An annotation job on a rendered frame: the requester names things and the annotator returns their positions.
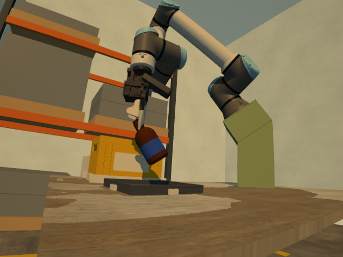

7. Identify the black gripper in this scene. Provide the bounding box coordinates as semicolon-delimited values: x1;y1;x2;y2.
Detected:
123;65;152;130

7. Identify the yellow bottle crate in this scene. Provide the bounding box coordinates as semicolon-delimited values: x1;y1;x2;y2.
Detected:
88;135;162;178

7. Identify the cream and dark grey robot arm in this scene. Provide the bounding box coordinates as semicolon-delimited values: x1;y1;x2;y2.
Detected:
130;0;259;120

